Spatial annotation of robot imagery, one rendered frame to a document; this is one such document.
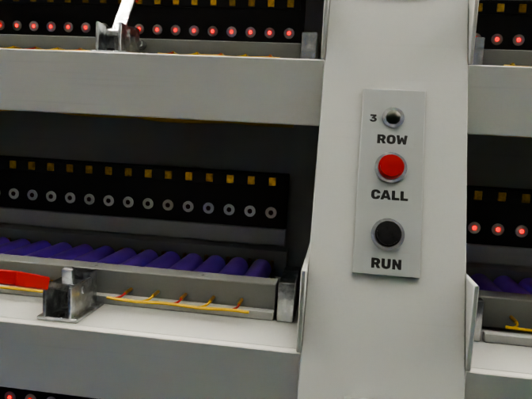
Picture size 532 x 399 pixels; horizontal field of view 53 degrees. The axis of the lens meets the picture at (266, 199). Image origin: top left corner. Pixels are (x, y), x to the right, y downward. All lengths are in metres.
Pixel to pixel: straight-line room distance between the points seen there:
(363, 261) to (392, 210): 0.04
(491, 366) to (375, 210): 0.11
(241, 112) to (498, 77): 0.17
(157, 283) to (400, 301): 0.17
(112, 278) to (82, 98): 0.13
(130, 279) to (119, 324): 0.05
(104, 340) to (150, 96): 0.17
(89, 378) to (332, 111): 0.23
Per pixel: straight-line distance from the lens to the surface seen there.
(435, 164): 0.35
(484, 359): 0.36
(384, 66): 0.37
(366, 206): 0.33
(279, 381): 0.34
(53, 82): 0.43
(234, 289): 0.38
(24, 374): 0.39
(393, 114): 0.35
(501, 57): 0.47
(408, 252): 0.33
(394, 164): 0.34
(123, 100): 0.40
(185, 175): 0.52
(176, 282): 0.39
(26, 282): 0.33
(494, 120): 0.38
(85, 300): 0.39
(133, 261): 0.45
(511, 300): 0.41
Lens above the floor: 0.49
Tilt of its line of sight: 14 degrees up
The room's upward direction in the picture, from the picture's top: 6 degrees clockwise
